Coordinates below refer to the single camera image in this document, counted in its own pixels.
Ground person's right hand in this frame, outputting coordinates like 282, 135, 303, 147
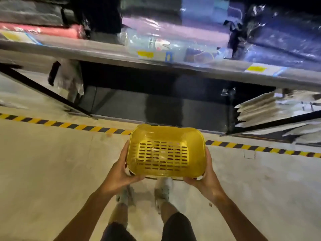
183, 147, 228, 204

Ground person's left hand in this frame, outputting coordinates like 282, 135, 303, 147
100, 140, 146, 198

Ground yellow rectangular basket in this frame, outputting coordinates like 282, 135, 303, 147
126, 124, 207, 181

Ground person's left forearm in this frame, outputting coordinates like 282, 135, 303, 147
54, 189, 112, 241

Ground person's left shoe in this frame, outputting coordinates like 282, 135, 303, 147
116, 184, 137, 208

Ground person's shoe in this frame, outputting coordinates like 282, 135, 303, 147
153, 177, 174, 214
116, 184, 137, 208

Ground person's left leg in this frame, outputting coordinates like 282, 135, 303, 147
108, 202, 130, 226

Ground person's leg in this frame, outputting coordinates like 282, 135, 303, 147
108, 202, 130, 226
159, 199, 179, 224

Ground person's right shoe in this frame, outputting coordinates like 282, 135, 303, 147
153, 177, 174, 214

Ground person's right leg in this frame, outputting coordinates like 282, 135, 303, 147
159, 199, 179, 224

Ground person's dark shorts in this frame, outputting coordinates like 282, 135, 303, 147
100, 212, 197, 241

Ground yellow black hazard tape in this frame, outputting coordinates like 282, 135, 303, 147
0, 112, 321, 158

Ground clear plastic scrap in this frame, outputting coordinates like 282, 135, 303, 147
220, 87, 237, 97

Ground pile of white flat packets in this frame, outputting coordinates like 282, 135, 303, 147
234, 89, 321, 146

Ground pile of purple wrapped packets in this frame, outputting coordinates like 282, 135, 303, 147
119, 0, 321, 71

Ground pile of black packaged items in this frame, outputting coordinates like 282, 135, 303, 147
0, 0, 87, 44

